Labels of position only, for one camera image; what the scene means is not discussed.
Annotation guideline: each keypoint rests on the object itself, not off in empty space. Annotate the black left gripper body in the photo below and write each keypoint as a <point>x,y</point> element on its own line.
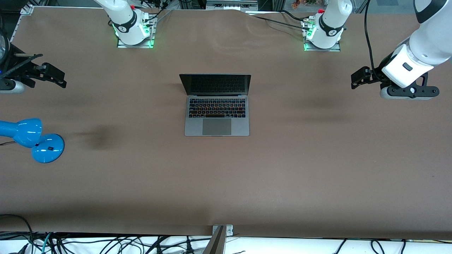
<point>375,76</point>

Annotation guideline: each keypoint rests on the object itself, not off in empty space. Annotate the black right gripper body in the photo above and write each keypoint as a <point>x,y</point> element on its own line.
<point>17,70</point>

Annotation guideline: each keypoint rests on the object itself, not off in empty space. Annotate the grey laptop with black keyboard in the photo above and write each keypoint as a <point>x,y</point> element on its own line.
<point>216,127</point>

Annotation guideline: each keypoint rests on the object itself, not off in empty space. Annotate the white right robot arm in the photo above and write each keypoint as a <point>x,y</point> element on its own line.
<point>127,21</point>

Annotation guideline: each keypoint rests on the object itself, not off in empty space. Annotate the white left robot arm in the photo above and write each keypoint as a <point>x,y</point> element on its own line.
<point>430,42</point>

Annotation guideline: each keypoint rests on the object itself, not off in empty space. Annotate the blue desk lamp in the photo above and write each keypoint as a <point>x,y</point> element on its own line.
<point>47,148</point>

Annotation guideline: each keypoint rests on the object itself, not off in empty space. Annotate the small orange object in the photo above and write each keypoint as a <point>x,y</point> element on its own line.
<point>296,4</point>

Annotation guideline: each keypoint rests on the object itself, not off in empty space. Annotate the brown paper table cover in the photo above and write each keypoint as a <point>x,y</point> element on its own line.
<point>317,169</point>

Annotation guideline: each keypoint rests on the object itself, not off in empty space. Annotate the grey aluminium bar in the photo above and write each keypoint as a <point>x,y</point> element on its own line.
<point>215,245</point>

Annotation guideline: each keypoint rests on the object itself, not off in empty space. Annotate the metal table corner bracket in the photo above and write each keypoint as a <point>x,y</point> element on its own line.
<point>27,9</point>

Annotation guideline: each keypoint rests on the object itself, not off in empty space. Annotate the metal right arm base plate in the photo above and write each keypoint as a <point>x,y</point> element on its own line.
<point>123,46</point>

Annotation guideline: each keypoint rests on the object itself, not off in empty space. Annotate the aluminium frame rail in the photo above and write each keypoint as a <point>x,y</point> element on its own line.
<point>231,5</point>

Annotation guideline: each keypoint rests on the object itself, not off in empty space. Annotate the small metal edge bracket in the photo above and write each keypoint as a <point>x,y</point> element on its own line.
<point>229,231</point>

